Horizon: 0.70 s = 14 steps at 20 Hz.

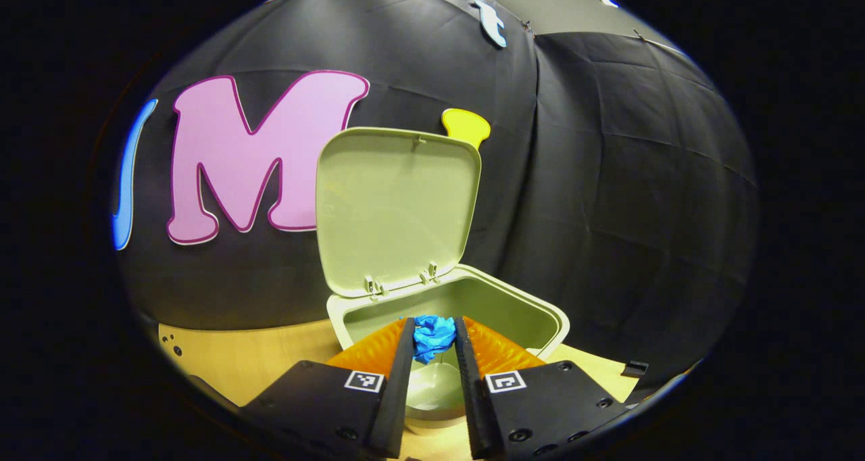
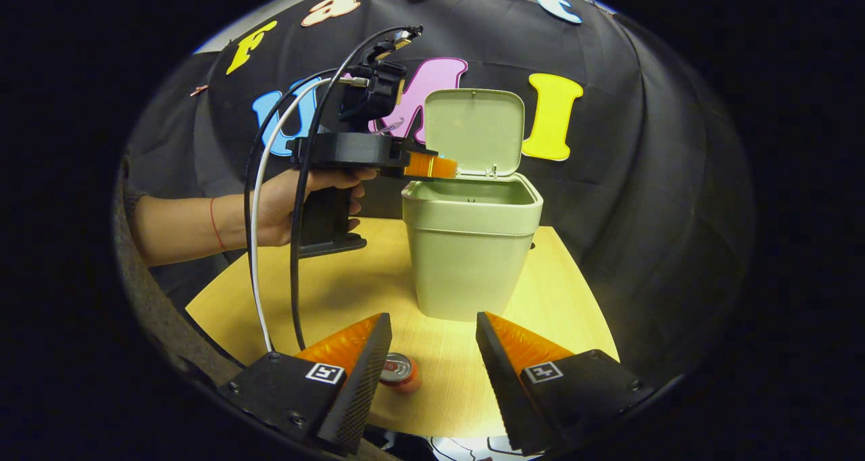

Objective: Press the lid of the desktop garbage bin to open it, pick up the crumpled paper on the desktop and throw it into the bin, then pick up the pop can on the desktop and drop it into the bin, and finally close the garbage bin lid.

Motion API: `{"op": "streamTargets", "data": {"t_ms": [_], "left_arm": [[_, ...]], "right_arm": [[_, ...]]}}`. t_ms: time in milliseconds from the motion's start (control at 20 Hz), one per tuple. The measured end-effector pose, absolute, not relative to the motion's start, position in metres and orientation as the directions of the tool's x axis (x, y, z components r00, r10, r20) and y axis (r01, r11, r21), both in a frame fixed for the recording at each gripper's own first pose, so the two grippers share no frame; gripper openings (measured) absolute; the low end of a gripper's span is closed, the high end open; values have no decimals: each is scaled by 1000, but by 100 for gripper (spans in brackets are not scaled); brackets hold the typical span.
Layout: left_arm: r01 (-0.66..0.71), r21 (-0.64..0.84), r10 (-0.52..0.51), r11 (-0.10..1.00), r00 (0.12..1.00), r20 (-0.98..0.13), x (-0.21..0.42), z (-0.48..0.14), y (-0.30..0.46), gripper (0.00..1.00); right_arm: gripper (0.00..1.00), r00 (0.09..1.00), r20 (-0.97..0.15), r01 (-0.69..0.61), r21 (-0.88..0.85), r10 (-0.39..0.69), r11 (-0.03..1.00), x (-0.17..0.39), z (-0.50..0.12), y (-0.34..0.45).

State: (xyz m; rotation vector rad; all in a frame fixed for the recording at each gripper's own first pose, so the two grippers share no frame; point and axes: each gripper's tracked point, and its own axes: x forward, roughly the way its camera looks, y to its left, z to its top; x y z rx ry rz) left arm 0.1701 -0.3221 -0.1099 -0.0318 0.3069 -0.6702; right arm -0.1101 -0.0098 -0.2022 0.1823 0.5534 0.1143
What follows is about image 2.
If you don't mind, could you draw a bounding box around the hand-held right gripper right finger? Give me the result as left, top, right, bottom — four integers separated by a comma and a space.
476, 311, 656, 456

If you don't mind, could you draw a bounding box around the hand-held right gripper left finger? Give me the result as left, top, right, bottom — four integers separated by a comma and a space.
218, 312, 393, 456

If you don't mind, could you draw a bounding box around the red pop can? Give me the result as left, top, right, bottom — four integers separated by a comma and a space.
377, 352, 421, 394

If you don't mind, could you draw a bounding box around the pale green desktop garbage bin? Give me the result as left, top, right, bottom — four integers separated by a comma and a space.
401, 88, 544, 322

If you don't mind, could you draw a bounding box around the wooden desktop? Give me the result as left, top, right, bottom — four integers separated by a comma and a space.
186, 218, 620, 439

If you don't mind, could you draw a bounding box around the black backdrop cloth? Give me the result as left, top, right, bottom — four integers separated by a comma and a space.
122, 0, 754, 381

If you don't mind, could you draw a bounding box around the black cable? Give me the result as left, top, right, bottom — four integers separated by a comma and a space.
243, 69, 339, 279
289, 25, 423, 351

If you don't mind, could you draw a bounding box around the white cable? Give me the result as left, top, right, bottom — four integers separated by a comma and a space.
250, 76, 371, 354

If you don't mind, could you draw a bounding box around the red string bracelet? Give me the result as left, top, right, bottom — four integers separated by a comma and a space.
209, 197, 226, 251

